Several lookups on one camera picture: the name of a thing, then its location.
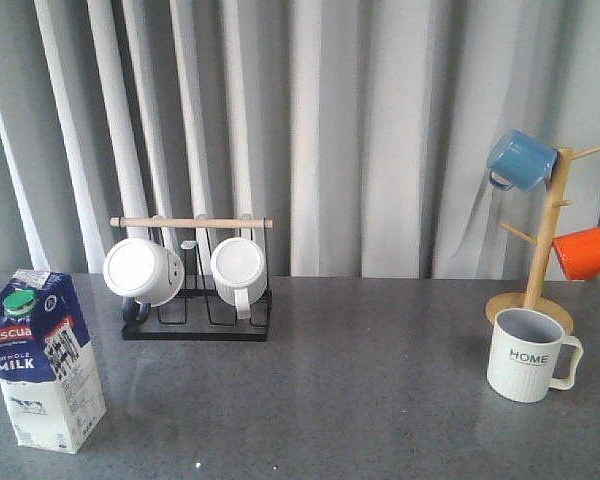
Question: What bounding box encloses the white HOME mug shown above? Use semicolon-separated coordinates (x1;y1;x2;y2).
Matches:
486;308;584;403

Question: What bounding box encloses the blue enamel mug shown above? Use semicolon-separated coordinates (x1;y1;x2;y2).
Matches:
486;129;558;192

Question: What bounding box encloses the black wire mug rack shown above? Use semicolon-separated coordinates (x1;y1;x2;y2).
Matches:
110;216;273;342

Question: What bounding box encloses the blue white milk carton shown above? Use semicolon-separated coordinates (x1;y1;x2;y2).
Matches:
0;269;106;454

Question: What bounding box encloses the orange enamel mug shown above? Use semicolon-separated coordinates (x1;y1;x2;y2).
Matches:
553;226;600;281

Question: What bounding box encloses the wooden mug tree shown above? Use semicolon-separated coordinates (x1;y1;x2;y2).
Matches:
485;145;600;334

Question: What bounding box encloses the white smiley face mug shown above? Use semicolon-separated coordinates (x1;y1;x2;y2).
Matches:
103;238;185;324

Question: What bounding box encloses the white ribbed mug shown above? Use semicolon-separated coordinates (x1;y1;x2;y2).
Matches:
211;237;267;320

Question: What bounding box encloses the grey curtain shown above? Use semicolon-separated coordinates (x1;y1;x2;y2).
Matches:
0;1;600;280

